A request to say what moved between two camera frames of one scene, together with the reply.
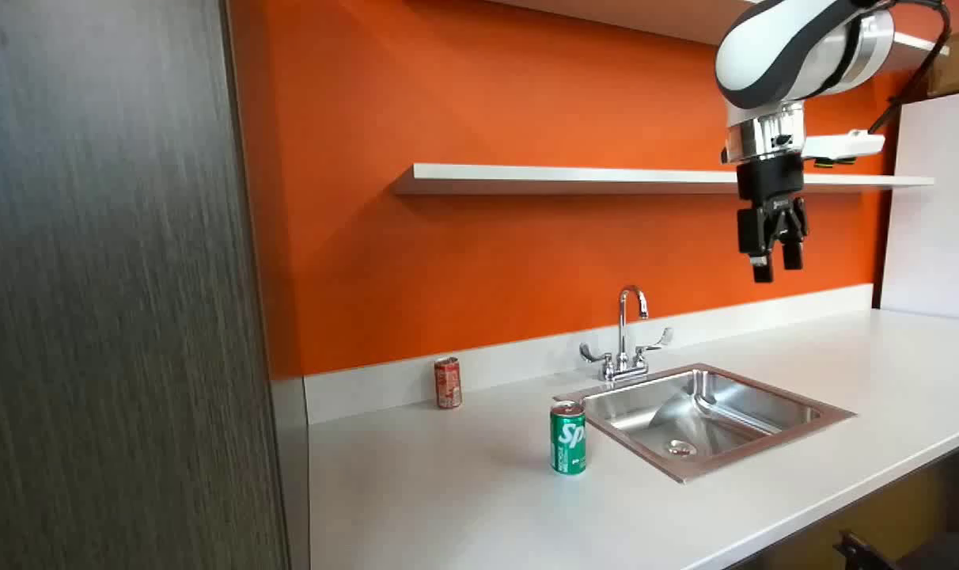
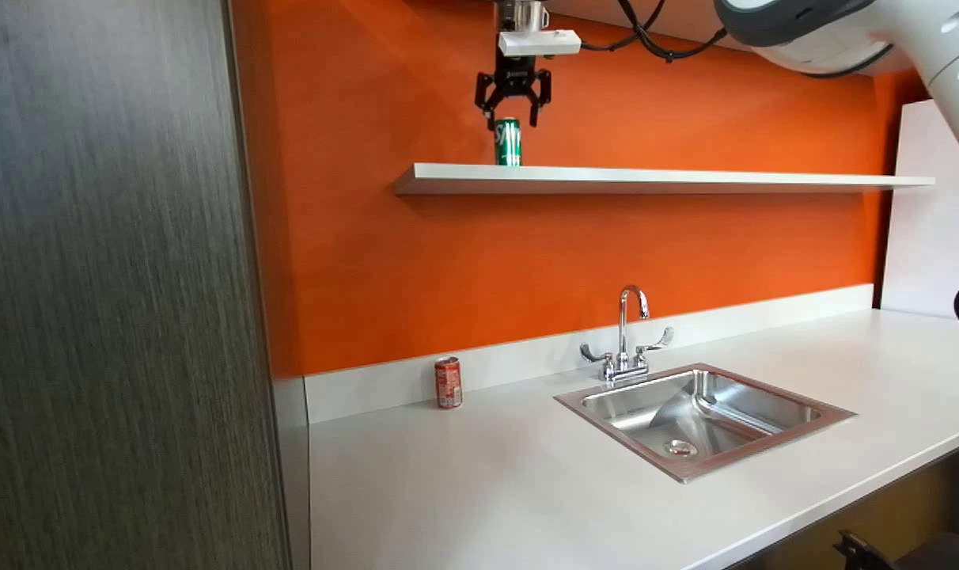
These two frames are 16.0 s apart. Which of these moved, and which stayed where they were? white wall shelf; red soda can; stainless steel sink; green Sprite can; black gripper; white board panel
Moved: black gripper; green Sprite can
Stayed: red soda can; white board panel; stainless steel sink; white wall shelf
